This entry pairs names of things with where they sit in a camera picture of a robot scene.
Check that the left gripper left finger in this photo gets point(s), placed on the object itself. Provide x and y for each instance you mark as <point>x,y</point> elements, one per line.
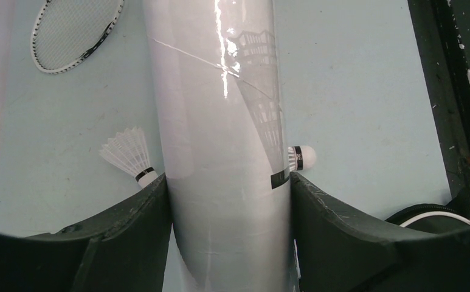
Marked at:
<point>123,248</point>

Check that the black racket cover bag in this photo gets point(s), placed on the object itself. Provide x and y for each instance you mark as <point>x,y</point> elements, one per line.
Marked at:
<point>435,218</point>

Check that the white shuttlecock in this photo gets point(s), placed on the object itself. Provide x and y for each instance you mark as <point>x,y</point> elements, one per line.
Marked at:
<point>301,157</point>
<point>128,152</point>

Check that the white shuttlecock tube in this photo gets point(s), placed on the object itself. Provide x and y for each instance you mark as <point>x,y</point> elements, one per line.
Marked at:
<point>217,89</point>

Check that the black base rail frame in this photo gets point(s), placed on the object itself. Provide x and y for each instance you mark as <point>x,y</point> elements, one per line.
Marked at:
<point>442,32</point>

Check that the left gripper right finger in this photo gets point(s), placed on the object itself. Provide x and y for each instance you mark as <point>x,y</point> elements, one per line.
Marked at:
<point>341,248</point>

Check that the left white badminton racket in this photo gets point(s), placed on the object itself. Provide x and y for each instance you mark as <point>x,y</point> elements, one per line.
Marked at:
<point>66,32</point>

